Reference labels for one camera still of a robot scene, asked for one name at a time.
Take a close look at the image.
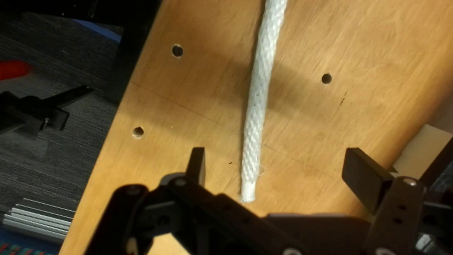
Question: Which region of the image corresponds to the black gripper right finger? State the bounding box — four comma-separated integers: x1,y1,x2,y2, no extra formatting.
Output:
341,145,426,255

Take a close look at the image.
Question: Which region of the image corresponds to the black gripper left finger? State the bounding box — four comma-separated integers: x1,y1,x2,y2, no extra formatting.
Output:
84,145,303,255

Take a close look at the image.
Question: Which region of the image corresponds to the white braided rope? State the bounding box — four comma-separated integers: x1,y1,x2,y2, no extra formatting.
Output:
240,0,291,203

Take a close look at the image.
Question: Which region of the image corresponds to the red object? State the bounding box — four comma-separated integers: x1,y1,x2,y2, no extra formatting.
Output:
0,59,33,80

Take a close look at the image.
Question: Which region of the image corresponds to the white foam block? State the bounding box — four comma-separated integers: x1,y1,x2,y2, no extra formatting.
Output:
391,124,453,181

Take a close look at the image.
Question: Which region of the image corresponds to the aluminium extrusion bar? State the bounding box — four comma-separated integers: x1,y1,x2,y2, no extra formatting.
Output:
2,196,77,243

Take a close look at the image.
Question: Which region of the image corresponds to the multicoloured woven mat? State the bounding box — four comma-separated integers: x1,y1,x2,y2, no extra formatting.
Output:
0,225,63,255

